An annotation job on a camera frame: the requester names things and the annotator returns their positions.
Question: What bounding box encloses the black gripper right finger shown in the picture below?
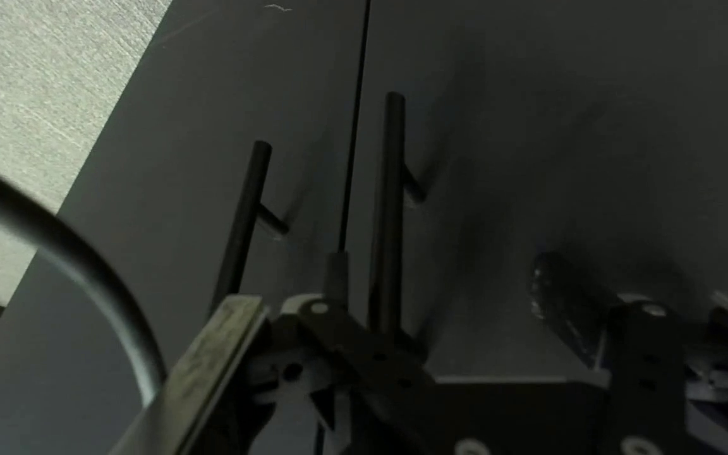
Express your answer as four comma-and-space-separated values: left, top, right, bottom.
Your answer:
527, 251, 697, 455

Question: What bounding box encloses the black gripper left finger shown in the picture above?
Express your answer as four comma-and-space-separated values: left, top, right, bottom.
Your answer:
294, 251, 447, 455

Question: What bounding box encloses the black base cabinet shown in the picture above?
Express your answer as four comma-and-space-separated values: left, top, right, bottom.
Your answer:
0, 0, 728, 455

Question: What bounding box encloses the black cabinet door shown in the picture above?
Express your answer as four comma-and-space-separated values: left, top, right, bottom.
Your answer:
0, 0, 373, 455
341, 0, 728, 381

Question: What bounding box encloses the long black cabinet door handle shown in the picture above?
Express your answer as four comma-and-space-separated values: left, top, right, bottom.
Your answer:
366, 88, 430, 337

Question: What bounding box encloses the silver metal bracket strip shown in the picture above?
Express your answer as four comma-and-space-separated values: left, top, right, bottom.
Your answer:
110, 294, 273, 455

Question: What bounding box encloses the short black cabinet door handle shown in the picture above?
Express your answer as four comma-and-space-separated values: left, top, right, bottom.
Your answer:
208, 139, 294, 316

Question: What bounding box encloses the thick grey curved cable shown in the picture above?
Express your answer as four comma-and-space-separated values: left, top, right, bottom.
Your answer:
0, 148, 169, 409

